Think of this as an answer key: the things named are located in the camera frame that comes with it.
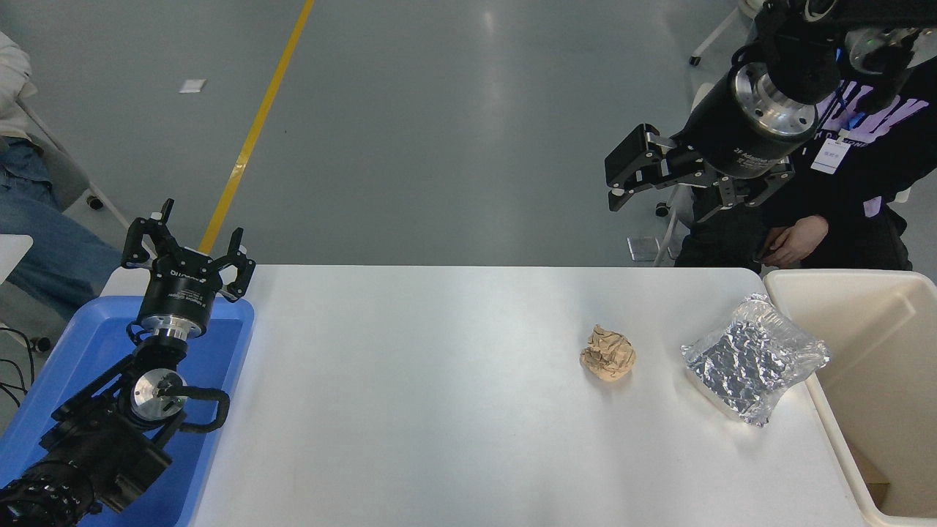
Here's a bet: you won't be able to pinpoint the large pale bin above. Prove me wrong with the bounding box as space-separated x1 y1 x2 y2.
763 269 937 527

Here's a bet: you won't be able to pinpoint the foil plate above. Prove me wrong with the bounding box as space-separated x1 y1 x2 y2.
681 294 832 427

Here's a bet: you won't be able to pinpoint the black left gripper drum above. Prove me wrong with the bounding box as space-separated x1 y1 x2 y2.
139 253 223 324

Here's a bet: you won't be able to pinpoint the person in black top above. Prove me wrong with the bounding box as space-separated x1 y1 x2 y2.
673 70 937 272

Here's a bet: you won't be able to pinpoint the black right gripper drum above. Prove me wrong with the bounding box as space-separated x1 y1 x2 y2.
681 66 796 181

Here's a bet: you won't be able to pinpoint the person in pale top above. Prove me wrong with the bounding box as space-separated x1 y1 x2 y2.
0 31 125 323

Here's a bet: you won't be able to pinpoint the small white table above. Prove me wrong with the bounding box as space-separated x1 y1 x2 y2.
0 234 34 285

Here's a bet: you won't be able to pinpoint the white chair leg with caster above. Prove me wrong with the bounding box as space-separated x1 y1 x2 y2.
688 0 766 68

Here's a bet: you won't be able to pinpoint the person's hand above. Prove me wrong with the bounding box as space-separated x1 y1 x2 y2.
761 215 830 269

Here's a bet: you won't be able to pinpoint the ID badge with blue lanyard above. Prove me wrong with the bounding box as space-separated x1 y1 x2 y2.
810 88 854 175

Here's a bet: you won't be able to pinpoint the blue plastic tray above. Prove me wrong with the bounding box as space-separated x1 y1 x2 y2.
0 295 255 527

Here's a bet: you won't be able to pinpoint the black cables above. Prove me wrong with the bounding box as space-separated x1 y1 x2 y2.
0 327 36 408

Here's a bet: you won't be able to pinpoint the crumpled tan paper ball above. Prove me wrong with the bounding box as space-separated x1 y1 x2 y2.
580 324 636 382

